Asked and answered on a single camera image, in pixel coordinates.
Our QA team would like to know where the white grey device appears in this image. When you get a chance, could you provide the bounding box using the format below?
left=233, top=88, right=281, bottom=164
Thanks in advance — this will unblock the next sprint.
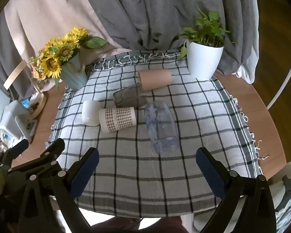
left=0, top=100, right=37, bottom=143

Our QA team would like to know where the checked grey tablecloth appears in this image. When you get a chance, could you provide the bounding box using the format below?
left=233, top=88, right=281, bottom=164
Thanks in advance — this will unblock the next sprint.
left=46, top=50, right=270, bottom=218

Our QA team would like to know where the grey white cloth pile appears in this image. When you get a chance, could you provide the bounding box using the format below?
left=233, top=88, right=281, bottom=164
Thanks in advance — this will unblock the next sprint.
left=273, top=175, right=291, bottom=233

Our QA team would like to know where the blue-grey ribbed vase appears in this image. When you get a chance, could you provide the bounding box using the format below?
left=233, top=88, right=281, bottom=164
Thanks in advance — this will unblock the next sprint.
left=60, top=53, right=88, bottom=91

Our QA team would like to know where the white hoop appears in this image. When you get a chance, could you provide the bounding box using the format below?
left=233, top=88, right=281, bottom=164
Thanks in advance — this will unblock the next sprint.
left=253, top=0, right=291, bottom=111

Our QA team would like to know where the light wooden strip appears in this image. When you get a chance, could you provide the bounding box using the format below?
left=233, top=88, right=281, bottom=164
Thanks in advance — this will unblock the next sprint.
left=3, top=61, right=28, bottom=90

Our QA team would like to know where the pink curtain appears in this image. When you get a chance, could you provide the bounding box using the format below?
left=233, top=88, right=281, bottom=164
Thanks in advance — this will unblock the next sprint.
left=3, top=0, right=133, bottom=93

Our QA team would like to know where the grey-green glass cup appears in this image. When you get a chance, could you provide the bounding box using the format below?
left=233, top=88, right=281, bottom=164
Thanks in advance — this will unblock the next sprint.
left=113, top=83, right=148, bottom=108

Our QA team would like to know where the round wooden stand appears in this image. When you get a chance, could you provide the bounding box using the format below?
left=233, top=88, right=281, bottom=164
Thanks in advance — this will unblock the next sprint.
left=27, top=93, right=47, bottom=120

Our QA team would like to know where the sunflower bouquet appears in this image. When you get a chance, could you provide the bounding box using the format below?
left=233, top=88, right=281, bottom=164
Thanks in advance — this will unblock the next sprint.
left=29, top=27, right=107, bottom=83

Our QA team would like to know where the tan pink cup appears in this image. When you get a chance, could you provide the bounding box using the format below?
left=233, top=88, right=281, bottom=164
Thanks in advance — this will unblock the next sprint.
left=138, top=69, right=172, bottom=92

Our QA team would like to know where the clear glass cup blue print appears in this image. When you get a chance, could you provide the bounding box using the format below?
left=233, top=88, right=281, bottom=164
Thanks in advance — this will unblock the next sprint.
left=144, top=100, right=180, bottom=154

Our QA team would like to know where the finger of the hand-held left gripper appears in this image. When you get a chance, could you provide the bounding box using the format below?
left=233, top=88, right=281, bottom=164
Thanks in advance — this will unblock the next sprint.
left=0, top=139, right=29, bottom=166
left=5, top=138, right=66, bottom=176

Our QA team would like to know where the grey curtain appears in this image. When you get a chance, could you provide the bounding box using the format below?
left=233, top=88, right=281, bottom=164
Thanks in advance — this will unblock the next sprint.
left=0, top=0, right=260, bottom=107

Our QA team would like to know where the white cup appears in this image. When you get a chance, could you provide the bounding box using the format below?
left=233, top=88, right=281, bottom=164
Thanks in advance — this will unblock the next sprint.
left=81, top=100, right=103, bottom=127

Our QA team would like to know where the white plant pot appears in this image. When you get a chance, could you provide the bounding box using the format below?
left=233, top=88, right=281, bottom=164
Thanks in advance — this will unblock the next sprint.
left=186, top=40, right=225, bottom=80

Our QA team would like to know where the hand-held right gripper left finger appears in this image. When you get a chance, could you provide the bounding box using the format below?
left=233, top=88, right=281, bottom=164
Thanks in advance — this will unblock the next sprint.
left=18, top=147, right=100, bottom=233

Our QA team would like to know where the checked pattern paper cup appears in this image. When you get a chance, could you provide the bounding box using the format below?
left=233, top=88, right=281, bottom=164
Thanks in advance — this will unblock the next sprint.
left=99, top=107, right=137, bottom=133

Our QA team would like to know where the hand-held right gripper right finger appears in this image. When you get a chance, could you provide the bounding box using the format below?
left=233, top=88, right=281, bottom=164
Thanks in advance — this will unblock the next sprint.
left=195, top=147, right=277, bottom=233

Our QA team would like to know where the green leafy plant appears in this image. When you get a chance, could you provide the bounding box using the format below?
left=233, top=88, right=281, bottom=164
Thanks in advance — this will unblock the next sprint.
left=177, top=5, right=236, bottom=62

